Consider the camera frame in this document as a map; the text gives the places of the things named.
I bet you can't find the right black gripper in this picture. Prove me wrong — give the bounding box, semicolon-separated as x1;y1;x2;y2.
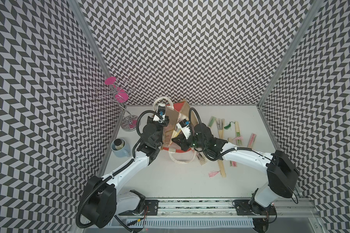
171;131;207;151

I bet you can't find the burlap red striped tote bag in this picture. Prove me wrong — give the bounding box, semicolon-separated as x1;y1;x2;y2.
153;97;196;165

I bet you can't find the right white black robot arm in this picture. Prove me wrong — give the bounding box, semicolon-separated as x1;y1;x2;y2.
172;122;299;215

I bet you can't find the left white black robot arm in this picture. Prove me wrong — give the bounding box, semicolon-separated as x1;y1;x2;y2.
75;122;167;229

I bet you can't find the light blue mug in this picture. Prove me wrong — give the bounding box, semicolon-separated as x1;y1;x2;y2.
110;138;131;158

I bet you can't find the chrome stand with pink cups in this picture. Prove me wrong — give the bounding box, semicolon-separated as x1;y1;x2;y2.
93;77;138;132

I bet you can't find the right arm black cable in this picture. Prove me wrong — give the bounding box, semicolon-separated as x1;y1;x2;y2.
188;107;202;135

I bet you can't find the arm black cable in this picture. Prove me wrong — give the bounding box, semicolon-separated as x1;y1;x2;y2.
188;107;202;135
136;110;161;136

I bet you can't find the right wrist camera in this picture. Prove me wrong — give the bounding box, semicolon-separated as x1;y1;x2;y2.
177;119;191;139

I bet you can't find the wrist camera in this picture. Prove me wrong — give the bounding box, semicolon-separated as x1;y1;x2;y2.
153;104;169;127
177;119;191;139

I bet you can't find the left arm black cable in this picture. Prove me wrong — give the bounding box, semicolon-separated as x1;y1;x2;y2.
136;110;161;136

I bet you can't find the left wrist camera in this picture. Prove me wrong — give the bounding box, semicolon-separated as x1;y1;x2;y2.
153;104;169;127

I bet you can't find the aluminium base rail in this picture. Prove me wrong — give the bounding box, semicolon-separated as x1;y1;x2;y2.
119;198;327;233

